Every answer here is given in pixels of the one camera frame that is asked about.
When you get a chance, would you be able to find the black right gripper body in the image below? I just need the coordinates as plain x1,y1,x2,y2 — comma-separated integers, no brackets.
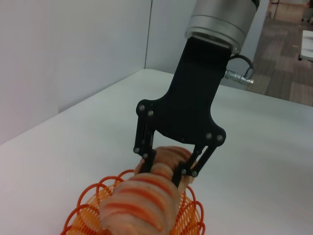
136,38,227,148

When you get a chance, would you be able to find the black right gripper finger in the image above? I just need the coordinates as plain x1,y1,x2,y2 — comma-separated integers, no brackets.
171,144,220,187
133,115,157,175

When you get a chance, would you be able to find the orange striped bread loaf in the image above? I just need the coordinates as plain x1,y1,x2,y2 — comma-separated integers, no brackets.
99,145,195,235

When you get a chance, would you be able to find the orange plastic wire basket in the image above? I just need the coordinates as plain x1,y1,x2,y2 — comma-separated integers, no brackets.
60,168,206,235

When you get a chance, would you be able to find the white table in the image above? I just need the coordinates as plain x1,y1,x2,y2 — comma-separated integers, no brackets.
298,29,313,62

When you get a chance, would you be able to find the light wooden furniture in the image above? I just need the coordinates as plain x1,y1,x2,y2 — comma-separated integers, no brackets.
268,0,313,24

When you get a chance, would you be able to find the right arm cable with plug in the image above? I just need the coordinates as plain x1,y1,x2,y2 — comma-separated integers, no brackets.
223,54,255,87

